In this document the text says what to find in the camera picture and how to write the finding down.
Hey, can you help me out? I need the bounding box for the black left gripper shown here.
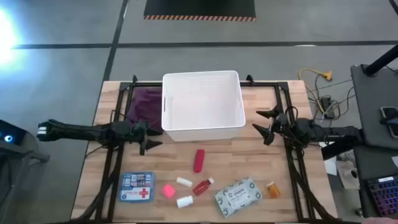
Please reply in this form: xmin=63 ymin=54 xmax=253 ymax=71
xmin=124 ymin=120 xmax=164 ymax=156

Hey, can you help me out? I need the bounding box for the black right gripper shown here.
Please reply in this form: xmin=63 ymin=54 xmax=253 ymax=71
xmin=251 ymin=105 xmax=298 ymax=146

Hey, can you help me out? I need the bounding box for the blue first aid kit box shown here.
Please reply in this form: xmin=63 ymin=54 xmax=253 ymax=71
xmin=118 ymin=171 xmax=156 ymax=203

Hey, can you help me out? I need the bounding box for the white perforated plastic basket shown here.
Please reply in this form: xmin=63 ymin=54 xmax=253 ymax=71
xmin=160 ymin=70 xmax=246 ymax=142

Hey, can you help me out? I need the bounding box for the purple cloth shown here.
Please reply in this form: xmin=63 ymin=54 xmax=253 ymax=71
xmin=126 ymin=86 xmax=164 ymax=132

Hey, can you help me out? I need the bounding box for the red oblong case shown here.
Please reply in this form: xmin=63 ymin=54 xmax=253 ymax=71
xmin=193 ymin=149 xmax=206 ymax=174

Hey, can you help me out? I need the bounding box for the small white tube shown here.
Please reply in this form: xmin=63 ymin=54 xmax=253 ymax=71
xmin=176 ymin=176 xmax=193 ymax=188

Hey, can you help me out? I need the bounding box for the pink block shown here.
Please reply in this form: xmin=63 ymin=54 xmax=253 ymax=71
xmin=162 ymin=184 xmax=177 ymax=200

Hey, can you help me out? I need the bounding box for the black power adapter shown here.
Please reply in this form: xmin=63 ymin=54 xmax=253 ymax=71
xmin=320 ymin=95 xmax=336 ymax=119

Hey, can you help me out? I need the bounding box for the orange pill bottle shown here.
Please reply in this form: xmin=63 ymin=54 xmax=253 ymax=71
xmin=265 ymin=182 xmax=281 ymax=199

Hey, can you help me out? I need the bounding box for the red liquid bottle white cap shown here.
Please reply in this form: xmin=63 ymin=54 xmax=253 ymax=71
xmin=192 ymin=177 xmax=215 ymax=197

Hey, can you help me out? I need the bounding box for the white pill bottle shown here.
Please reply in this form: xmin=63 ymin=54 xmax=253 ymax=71
xmin=176 ymin=195 xmax=194 ymax=209

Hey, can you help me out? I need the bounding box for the white paper sheet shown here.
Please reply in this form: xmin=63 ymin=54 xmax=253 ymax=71
xmin=323 ymin=154 xmax=338 ymax=177

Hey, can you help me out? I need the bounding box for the white printed wipes packet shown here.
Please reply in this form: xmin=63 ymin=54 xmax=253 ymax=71
xmin=214 ymin=176 xmax=263 ymax=218

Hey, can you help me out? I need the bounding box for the grey desk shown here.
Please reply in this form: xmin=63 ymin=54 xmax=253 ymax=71
xmin=350 ymin=63 xmax=398 ymax=151

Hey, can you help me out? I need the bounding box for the black smartphone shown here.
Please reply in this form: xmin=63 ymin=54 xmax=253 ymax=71
xmin=379 ymin=106 xmax=398 ymax=139

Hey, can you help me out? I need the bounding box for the black pole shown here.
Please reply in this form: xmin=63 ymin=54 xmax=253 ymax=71
xmin=363 ymin=45 xmax=398 ymax=77

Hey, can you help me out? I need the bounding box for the backlit keyboard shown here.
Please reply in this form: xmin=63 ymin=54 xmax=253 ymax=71
xmin=366 ymin=174 xmax=398 ymax=218

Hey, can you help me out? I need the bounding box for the black mat hazard stripe edge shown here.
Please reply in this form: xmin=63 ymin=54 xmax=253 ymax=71
xmin=143 ymin=0 xmax=257 ymax=22

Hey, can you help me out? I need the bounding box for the grey device with blue light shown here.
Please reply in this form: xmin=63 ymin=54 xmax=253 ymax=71
xmin=0 ymin=119 xmax=50 ymax=163

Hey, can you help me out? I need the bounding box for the person's hand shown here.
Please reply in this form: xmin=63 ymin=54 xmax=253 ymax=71
xmin=362 ymin=217 xmax=398 ymax=224

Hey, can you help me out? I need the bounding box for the black metal table frame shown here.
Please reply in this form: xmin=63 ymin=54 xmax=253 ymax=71
xmin=93 ymin=74 xmax=340 ymax=223

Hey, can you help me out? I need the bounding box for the yellow cable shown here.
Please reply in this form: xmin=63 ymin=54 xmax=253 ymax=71
xmin=298 ymin=68 xmax=333 ymax=116

